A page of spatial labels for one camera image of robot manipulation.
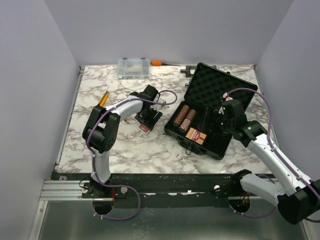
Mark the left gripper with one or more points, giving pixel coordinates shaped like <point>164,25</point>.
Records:
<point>151,122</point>

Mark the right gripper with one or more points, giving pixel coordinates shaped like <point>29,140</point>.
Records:
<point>201,124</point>

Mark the Texas Hold'em card box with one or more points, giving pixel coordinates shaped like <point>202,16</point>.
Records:
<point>196,136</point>

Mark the red backed card deck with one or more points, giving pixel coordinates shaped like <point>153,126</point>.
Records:
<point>144,129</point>

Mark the orange blue chip roll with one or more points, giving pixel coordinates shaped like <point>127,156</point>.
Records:
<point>185,125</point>

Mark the orange black chip roll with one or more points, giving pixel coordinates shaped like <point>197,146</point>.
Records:
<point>191,115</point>
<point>179,119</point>

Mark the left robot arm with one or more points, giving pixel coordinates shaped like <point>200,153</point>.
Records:
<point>101,129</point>

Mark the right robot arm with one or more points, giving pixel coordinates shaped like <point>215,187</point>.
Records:
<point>295,195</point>

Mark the black poker set case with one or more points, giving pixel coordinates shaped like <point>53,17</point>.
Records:
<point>206,89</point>

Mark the chip roll in case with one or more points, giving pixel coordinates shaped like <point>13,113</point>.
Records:
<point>185,109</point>

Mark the yellow utility knife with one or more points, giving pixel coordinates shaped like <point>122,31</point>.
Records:
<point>103,99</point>

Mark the clear plastic organizer box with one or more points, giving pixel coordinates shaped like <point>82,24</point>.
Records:
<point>133,68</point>

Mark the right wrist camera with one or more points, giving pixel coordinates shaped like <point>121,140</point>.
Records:
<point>225,97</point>

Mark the orange handled screwdriver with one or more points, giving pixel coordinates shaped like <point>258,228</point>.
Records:
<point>160,63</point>

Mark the black mounting rail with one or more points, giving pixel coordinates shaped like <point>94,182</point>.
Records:
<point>129,190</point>

